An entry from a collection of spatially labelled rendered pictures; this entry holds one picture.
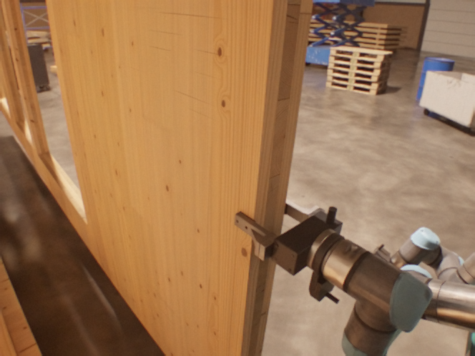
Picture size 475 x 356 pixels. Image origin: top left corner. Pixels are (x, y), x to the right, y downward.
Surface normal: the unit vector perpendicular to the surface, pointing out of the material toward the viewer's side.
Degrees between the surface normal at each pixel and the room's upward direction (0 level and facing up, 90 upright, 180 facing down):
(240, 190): 90
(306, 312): 0
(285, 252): 90
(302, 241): 2
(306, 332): 0
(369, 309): 90
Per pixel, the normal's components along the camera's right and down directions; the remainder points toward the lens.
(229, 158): -0.74, 0.29
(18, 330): 0.02, -0.89
